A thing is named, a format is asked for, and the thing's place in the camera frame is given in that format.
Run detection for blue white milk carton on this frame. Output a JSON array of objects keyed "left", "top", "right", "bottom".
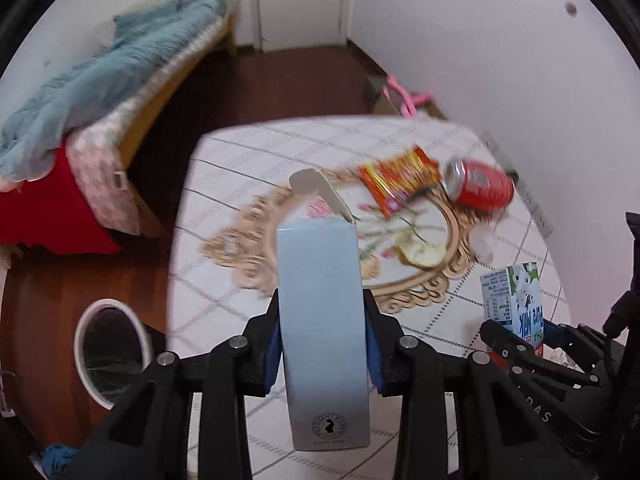
[{"left": 480, "top": 262, "right": 544, "bottom": 358}]

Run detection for red soda can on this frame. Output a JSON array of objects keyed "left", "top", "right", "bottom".
[{"left": 442, "top": 157, "right": 514, "bottom": 212}]

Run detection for light blue carton box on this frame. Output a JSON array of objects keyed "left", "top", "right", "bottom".
[{"left": 276, "top": 169, "right": 370, "bottom": 452}]

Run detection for orange snack wrapper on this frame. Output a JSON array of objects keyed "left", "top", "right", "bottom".
[{"left": 358, "top": 145, "right": 442, "bottom": 219}]

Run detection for white round trash bin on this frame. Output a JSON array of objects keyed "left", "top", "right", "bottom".
[{"left": 73, "top": 298, "right": 154, "bottom": 410}]

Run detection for blue jacket pile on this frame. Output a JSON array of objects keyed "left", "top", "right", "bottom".
[{"left": 40, "top": 443, "right": 78, "bottom": 480}]

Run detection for white checked tablecloth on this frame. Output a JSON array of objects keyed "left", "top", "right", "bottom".
[{"left": 164, "top": 114, "right": 574, "bottom": 480}]

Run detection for red bed sheet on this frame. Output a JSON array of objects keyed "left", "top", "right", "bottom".
[{"left": 0, "top": 148, "right": 120, "bottom": 255}]

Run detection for pink checked mattress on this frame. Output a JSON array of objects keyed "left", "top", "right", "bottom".
[{"left": 66, "top": 12, "right": 235, "bottom": 237}]

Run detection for pink toy scooter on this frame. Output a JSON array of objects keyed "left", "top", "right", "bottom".
[{"left": 382, "top": 75, "right": 433, "bottom": 118}]

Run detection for light blue blanket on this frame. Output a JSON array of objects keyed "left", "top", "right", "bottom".
[{"left": 1, "top": 0, "right": 228, "bottom": 182}]

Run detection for white door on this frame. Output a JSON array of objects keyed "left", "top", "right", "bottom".
[{"left": 252, "top": 0, "right": 352, "bottom": 52}]

